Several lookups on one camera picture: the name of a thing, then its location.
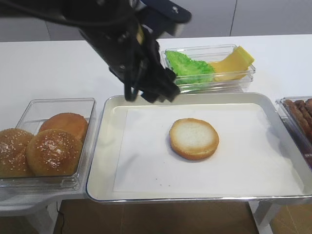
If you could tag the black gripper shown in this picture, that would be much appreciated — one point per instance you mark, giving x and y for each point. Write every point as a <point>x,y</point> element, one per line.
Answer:
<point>133,56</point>

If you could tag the plain bottom bun half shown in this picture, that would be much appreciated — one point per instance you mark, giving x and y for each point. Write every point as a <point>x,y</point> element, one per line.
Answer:
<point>193,139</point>

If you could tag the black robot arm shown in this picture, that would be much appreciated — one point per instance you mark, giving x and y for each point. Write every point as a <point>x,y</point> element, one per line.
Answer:
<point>81,13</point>

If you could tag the green lettuce leaf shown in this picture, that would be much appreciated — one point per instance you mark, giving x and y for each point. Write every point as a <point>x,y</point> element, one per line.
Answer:
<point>189,71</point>

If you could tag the clear plastic topping container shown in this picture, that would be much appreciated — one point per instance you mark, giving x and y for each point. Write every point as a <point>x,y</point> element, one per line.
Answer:
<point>211,54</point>

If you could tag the yellow cheese slice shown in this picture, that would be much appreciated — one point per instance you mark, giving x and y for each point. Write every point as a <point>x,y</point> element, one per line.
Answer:
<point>233,66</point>

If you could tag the white metal baking tray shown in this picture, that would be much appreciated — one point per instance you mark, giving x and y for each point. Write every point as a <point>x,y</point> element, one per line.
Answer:
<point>101,180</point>

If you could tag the white parchment paper sheet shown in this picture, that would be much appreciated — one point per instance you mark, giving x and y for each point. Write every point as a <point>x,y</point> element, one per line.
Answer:
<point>249,160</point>

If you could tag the right sesame top bun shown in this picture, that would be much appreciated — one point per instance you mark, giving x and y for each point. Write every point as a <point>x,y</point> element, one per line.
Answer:
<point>53,152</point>

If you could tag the sesame bun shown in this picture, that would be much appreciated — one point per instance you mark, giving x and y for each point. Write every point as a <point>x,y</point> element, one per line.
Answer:
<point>53,152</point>
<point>13,161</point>

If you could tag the clear plastic bun container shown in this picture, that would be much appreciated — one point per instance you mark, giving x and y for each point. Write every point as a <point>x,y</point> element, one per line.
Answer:
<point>35,114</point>

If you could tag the clear plastic meat container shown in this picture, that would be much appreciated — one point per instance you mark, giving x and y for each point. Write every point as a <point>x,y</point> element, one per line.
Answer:
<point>296,133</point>

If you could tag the brown meat patties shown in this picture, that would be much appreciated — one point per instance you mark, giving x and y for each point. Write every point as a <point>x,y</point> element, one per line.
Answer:
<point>301,111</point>

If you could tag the left sesame top bun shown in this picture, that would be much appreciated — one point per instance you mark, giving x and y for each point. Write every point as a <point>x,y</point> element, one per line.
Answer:
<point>13,161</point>

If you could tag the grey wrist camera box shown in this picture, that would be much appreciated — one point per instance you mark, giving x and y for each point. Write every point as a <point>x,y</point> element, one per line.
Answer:
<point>162,16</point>

